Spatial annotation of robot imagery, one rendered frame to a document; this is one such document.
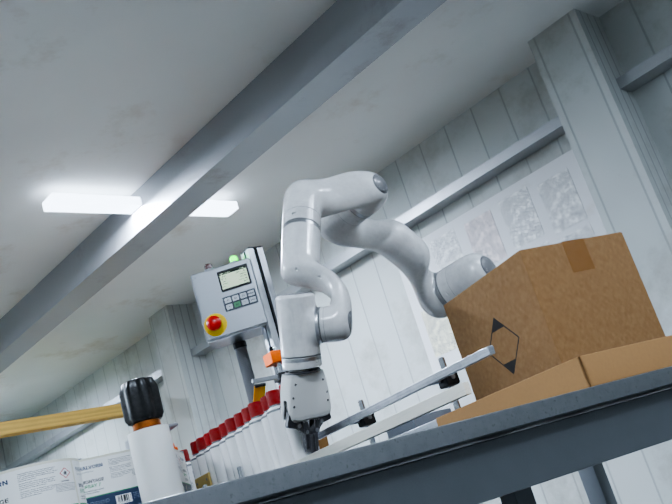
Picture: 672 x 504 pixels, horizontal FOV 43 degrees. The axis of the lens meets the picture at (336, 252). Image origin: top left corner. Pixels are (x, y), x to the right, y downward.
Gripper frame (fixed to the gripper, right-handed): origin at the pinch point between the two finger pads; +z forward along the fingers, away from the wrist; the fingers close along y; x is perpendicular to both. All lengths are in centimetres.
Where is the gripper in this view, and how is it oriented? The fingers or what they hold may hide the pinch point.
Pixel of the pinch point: (310, 442)
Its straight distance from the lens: 185.1
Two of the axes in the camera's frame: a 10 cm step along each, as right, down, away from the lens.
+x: 5.4, -0.6, -8.4
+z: 1.1, 9.9, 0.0
